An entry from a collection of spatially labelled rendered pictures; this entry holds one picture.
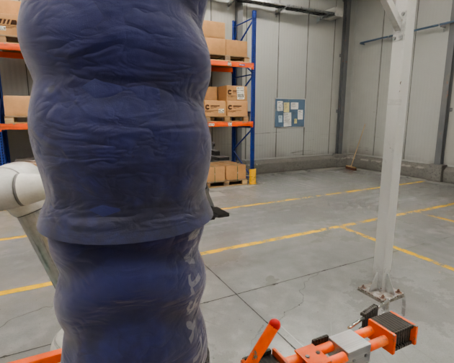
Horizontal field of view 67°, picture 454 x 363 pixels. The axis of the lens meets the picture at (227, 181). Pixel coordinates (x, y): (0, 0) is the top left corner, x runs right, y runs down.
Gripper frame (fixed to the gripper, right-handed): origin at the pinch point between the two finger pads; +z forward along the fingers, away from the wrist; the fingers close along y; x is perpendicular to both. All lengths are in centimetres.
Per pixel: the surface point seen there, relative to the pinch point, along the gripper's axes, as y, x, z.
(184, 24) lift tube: -26.6, 20.7, 32.6
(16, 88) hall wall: -75, 90, -813
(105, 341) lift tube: 10.9, 31.2, 30.9
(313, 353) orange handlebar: 32.9, -10.7, 22.3
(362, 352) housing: 34.1, -21.3, 25.7
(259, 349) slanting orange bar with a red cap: 26.5, 3.6, 23.3
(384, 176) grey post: 39, -242, -145
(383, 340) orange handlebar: 34, -28, 25
